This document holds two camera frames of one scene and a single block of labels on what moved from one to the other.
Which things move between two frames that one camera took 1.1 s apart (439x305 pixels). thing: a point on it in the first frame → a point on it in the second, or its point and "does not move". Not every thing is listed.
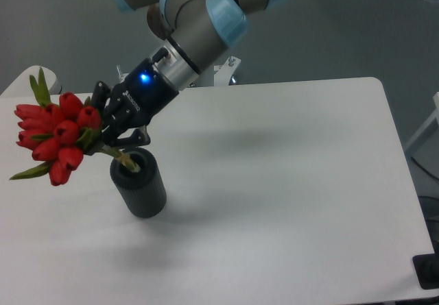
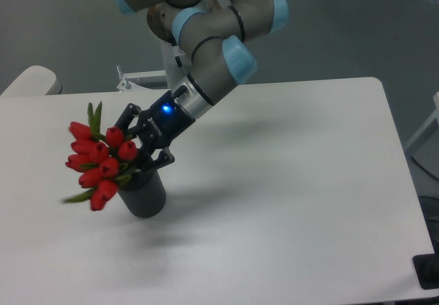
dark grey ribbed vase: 143,191 does not move
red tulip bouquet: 58,134 → 103,160
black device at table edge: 426,268 does not move
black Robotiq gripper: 134,102 → 163,123
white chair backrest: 22,86 does not move
